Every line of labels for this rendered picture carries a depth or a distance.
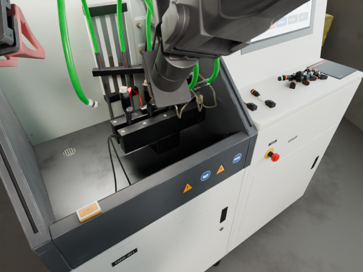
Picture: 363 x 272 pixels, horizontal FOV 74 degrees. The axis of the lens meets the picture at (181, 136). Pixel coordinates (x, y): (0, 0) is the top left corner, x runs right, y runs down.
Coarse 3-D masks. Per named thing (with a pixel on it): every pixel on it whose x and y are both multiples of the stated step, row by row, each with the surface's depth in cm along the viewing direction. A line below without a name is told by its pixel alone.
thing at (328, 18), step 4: (328, 16) 231; (332, 16) 231; (328, 20) 232; (324, 24) 234; (328, 24) 235; (324, 28) 236; (328, 28) 238; (324, 32) 240; (324, 36) 242; (324, 40) 245
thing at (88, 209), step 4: (92, 204) 58; (84, 208) 57; (88, 208) 57; (92, 208) 57; (96, 208) 57; (80, 212) 56; (84, 212) 56; (88, 212) 56; (80, 216) 55; (84, 220) 56
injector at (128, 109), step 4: (120, 92) 72; (124, 92) 72; (120, 96) 73; (124, 100) 73; (128, 100) 74; (124, 104) 74; (128, 104) 75; (124, 108) 75; (128, 108) 74; (128, 112) 77; (128, 116) 78; (128, 120) 79; (128, 124) 80
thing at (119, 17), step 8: (120, 0) 70; (144, 0) 57; (120, 8) 72; (152, 8) 57; (120, 16) 74; (152, 16) 57; (120, 24) 76; (120, 32) 78; (120, 40) 80; (128, 64) 86
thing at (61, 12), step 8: (64, 0) 46; (64, 8) 46; (64, 16) 45; (88, 16) 73; (64, 24) 45; (88, 24) 75; (64, 32) 45; (64, 40) 45; (96, 40) 79; (64, 48) 45; (96, 48) 80; (72, 64) 47; (72, 72) 47; (72, 80) 48; (80, 88) 50; (80, 96) 51; (88, 104) 57
